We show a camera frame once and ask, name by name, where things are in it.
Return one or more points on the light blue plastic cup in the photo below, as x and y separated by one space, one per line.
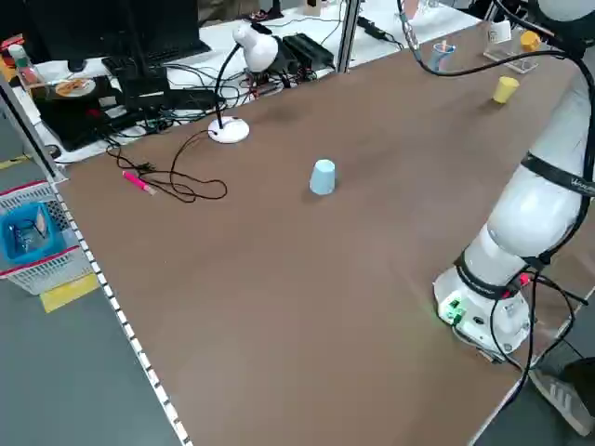
322 179

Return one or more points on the yellow plastic cup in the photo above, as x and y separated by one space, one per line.
504 90

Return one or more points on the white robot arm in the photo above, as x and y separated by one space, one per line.
530 218

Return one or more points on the pink marker pen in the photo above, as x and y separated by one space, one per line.
137 182

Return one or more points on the black power supply unit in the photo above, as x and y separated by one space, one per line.
309 48

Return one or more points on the white desk lamp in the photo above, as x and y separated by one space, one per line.
255 46

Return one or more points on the black power strip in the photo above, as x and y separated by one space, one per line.
372 28

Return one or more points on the clear measuring beaker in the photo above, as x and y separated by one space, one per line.
441 58

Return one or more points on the black keyboard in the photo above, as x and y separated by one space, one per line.
149 58

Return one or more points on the black monitor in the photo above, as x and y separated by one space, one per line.
116 23

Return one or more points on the blue plastic box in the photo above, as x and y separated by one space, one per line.
28 246

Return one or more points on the white plastic basket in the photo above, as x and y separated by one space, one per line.
28 279

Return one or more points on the yellow mug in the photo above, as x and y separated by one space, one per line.
530 41

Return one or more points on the person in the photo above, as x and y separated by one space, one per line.
562 404

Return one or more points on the grey aluminium frame post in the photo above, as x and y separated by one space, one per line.
346 32
28 125

